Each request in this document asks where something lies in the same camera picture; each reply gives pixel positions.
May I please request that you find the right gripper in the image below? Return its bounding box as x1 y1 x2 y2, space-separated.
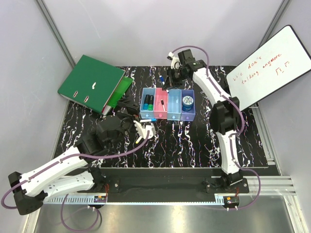
163 67 189 91

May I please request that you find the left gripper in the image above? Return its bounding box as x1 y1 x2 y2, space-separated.
109 96 144 149

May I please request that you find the thin white pen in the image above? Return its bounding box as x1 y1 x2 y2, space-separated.
161 99 166 112

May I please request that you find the light blue bin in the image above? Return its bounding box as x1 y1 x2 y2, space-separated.
167 89 182 120
140 88 156 119

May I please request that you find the blue eraser cap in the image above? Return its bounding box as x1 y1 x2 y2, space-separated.
143 94 150 110

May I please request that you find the black marker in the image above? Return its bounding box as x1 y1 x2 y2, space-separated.
149 95 154 105

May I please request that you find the blue cleaning gel jar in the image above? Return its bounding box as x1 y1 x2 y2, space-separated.
182 96 194 112

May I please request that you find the white blue-capped marker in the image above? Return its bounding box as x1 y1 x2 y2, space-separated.
140 118 157 123

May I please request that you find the white marker blue tip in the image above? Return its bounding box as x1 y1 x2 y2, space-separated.
160 76 165 85

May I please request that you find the pink bin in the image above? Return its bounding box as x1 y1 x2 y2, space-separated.
154 88 168 119

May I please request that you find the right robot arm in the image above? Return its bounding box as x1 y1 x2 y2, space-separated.
162 46 244 193

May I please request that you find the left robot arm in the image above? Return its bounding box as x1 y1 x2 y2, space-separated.
1 98 140 216

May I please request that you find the green transparent folder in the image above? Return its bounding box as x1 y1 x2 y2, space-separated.
107 77 133 108

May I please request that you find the purple bin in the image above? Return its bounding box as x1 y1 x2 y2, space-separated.
180 90 196 121

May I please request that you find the white whiteboard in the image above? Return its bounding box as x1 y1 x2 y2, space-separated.
226 25 311 110

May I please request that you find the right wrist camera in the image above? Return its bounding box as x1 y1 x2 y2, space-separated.
167 52 180 70

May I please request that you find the green ring binder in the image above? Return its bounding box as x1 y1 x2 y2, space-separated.
57 55 124 114

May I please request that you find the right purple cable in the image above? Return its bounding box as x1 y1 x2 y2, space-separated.
170 45 260 212

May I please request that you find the purple cable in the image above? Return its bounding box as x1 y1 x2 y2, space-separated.
170 45 260 212
1 132 150 231

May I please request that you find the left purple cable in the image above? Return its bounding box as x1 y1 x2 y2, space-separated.
1 132 150 231

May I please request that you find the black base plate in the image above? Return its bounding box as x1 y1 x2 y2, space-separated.
77 167 250 203

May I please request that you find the aluminium frame rail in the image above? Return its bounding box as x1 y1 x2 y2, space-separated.
31 106 298 212

